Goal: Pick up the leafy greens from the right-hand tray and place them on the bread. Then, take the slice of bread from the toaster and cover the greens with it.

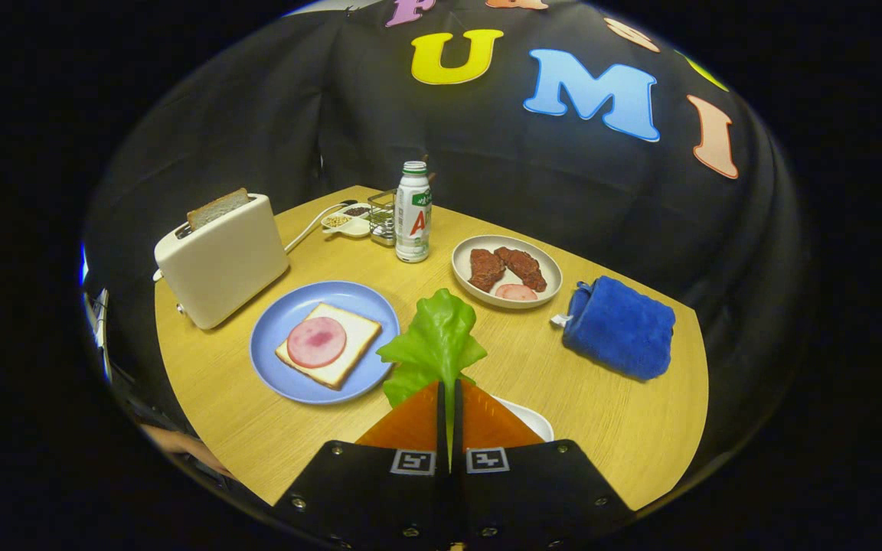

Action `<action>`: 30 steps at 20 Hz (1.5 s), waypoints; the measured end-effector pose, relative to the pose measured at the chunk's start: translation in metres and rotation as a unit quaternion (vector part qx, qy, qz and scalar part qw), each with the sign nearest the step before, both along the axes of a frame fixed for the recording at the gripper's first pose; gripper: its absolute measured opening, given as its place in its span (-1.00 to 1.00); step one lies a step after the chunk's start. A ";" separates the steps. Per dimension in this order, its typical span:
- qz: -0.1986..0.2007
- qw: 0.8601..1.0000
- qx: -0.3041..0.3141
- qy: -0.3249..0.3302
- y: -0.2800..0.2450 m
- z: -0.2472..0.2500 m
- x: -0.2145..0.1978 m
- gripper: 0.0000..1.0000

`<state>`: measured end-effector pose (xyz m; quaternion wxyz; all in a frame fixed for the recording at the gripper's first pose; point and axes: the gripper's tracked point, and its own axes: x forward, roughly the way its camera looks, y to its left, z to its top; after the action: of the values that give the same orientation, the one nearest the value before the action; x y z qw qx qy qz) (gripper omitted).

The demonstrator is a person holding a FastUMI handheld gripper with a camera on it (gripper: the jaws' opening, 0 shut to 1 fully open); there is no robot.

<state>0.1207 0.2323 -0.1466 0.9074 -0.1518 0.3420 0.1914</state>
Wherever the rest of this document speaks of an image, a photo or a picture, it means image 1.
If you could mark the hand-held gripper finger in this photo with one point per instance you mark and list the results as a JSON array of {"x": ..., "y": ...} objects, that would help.
[
  {"x": 458, "y": 428},
  {"x": 441, "y": 428}
]

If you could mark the green lettuce leaf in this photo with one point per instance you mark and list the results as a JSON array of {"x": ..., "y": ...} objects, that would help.
[{"x": 433, "y": 344}]

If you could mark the small white plate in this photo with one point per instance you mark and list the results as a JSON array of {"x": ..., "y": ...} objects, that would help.
[{"x": 533, "y": 419}]

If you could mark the blue folded towel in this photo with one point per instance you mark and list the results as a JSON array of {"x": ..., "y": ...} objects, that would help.
[{"x": 621, "y": 329}]

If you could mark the cream white toaster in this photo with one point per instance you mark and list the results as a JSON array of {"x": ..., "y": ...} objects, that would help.
[{"x": 223, "y": 264}]

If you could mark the blue plate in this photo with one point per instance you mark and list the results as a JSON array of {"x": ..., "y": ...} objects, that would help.
[{"x": 288, "y": 306}]

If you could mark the brown chopstick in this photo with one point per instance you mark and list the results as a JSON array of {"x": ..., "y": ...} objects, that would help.
[{"x": 431, "y": 174}]

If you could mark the white drink bottle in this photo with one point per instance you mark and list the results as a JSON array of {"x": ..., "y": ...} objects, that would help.
[{"x": 413, "y": 229}]

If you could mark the brown meat patty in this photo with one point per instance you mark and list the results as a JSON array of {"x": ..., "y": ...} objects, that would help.
[
  {"x": 524, "y": 268},
  {"x": 485, "y": 269}
]

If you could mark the white condiment dish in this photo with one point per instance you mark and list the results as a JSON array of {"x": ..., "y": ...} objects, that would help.
[{"x": 353, "y": 227}]

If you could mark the beige plate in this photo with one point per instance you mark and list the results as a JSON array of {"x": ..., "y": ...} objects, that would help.
[{"x": 548, "y": 268}]

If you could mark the toasted bread slice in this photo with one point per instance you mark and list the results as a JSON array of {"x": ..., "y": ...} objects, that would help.
[{"x": 217, "y": 208}]

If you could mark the black backdrop cloth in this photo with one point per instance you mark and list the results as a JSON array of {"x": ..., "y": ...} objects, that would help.
[{"x": 257, "y": 115}]

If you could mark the white bread slice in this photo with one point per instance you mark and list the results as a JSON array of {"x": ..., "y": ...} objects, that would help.
[{"x": 357, "y": 333}]

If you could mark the pink ham slice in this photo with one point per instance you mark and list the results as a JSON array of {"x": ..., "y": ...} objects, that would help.
[
  {"x": 317, "y": 342},
  {"x": 516, "y": 292}
]

